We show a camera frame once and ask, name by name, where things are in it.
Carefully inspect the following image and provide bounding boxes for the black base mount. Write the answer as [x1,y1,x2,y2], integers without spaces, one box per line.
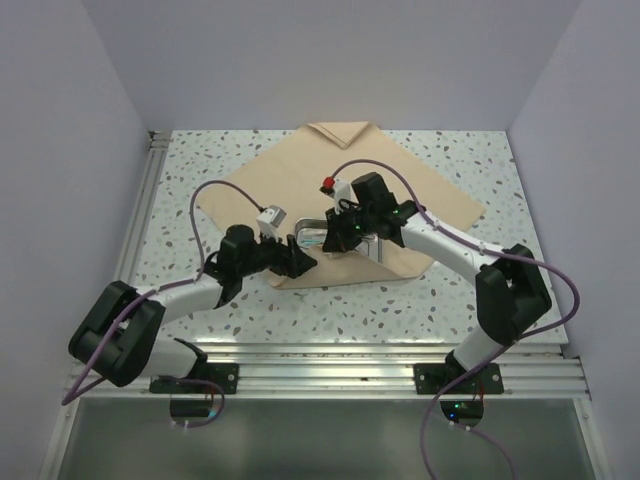
[413,363,505,395]
[149,363,240,395]

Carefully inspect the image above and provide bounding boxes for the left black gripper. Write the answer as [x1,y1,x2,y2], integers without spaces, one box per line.
[238,225,316,279]

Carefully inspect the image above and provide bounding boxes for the beige cloth mat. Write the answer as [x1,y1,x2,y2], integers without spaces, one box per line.
[197,122,485,290]

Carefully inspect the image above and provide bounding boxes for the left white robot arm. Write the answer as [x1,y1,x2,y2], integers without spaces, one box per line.
[68,225,318,387]

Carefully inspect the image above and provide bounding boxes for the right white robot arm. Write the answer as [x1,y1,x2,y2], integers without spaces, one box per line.
[320,173,552,393]

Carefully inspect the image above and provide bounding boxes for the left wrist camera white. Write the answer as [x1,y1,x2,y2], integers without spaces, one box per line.
[256,205,286,239]

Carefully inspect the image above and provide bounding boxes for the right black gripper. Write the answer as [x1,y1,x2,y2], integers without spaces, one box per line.
[324,201,377,253]

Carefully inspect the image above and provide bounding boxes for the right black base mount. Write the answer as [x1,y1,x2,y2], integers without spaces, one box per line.
[413,363,505,395]

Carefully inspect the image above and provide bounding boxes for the stainless steel tray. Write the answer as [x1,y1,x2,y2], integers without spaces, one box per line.
[294,218,383,264]

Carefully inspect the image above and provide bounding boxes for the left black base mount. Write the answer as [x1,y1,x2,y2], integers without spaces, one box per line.
[149,363,240,395]

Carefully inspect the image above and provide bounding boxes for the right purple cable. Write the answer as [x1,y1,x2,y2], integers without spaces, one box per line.
[332,158,584,480]

